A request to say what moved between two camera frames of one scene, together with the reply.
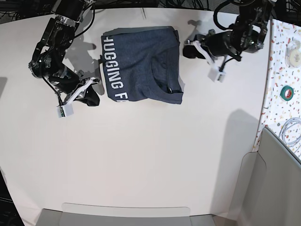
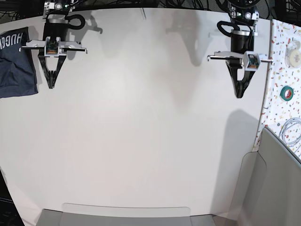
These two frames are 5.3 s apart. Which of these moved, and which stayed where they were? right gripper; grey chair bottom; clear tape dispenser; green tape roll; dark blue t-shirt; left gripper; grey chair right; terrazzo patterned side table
Moved: left gripper; dark blue t-shirt; right gripper
Stayed: terrazzo patterned side table; grey chair bottom; clear tape dispenser; green tape roll; grey chair right
